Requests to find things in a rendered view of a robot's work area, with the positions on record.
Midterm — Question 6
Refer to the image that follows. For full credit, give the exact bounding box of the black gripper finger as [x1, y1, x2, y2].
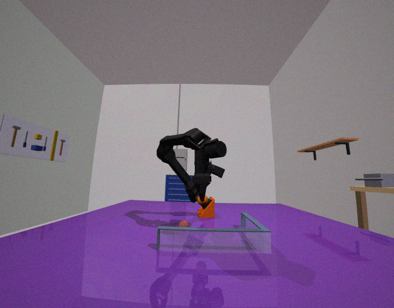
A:
[194, 182, 210, 202]

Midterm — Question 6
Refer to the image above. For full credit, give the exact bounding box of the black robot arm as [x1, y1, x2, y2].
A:
[156, 128, 227, 203]

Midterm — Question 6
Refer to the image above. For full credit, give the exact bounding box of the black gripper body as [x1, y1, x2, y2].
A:
[193, 159, 211, 183]

